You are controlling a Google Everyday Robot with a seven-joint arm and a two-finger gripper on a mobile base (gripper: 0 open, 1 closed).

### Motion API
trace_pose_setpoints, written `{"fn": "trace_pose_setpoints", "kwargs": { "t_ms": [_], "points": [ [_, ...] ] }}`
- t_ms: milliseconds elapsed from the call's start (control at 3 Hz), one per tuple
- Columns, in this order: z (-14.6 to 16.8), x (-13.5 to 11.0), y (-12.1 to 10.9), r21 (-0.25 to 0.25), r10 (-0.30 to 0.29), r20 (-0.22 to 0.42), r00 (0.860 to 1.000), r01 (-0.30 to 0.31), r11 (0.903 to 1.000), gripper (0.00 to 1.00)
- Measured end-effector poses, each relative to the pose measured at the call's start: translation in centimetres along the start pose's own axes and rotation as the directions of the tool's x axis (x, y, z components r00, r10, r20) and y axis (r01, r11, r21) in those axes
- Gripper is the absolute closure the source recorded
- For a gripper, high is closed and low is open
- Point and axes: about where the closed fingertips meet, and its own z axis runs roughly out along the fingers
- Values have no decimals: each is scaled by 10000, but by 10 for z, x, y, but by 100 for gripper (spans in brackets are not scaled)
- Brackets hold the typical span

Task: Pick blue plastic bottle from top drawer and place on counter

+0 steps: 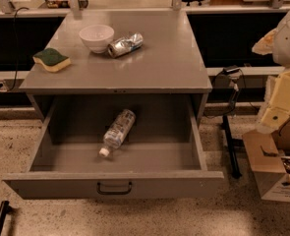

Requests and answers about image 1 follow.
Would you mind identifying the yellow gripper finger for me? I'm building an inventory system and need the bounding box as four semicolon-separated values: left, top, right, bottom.
256;69;290;134

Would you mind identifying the black cable on left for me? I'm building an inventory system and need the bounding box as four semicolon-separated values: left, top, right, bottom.
7;6;30;92

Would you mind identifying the black bar on floor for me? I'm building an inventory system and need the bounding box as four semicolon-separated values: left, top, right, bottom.
0;201;12;236

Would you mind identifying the clear plastic water bottle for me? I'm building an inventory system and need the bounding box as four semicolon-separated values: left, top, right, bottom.
99;109;136;157

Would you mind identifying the white ceramic bowl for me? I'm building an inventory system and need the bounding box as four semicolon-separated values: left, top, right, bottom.
79;25;114;53

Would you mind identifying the grey open drawer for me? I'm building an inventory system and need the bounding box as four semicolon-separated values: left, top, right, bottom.
3;94;224;199

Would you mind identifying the cardboard box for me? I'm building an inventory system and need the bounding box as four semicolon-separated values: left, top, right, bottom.
243;121;290;203

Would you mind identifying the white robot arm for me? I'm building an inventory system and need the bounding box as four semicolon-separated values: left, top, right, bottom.
252;11;290;134

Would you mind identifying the green and yellow sponge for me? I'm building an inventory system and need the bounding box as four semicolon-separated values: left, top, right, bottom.
33;48;71;73

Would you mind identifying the crushed silver can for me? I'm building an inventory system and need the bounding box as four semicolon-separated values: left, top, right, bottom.
107;32;144;58

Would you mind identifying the black drawer handle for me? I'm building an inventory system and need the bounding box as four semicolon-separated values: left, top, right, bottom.
96;182;133;196

